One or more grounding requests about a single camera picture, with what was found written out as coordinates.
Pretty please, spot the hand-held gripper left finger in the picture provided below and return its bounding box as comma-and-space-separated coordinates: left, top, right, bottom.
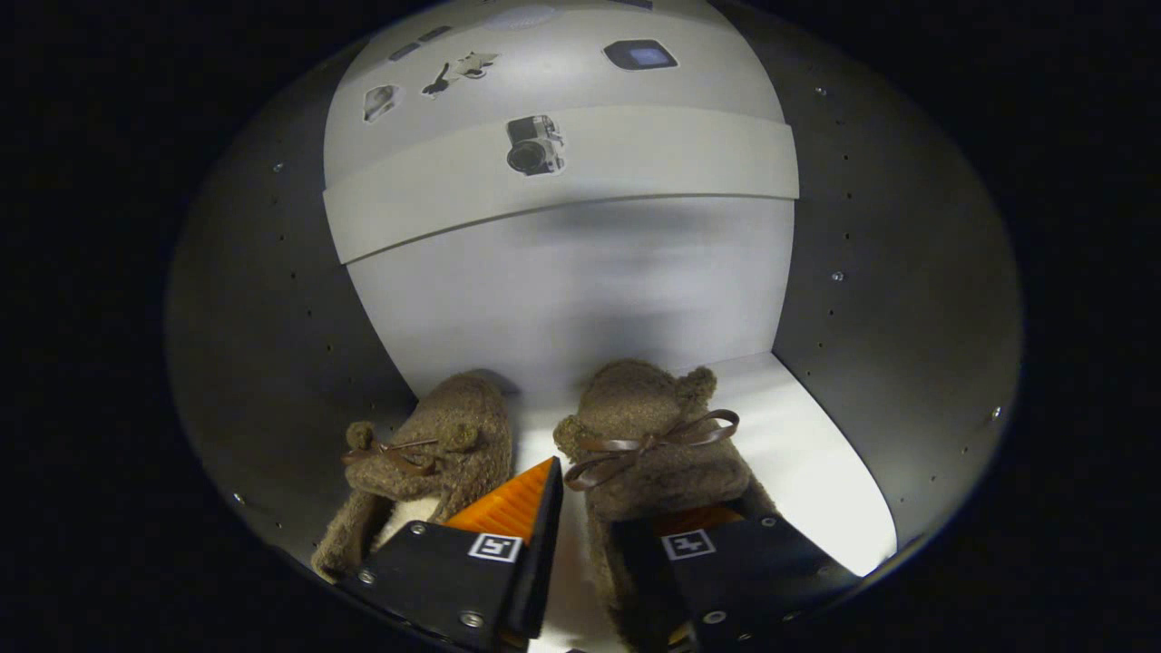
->
345, 456, 565, 653

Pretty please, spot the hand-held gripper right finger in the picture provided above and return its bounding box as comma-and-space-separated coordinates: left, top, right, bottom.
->
610, 503, 858, 653

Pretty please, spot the brown fuzzy slipper shoe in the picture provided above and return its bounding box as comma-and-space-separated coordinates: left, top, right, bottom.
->
553, 359, 781, 653
311, 370, 514, 581

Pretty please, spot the dark grey shoe cabinet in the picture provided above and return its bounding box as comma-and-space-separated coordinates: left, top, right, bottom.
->
166, 0, 1024, 636

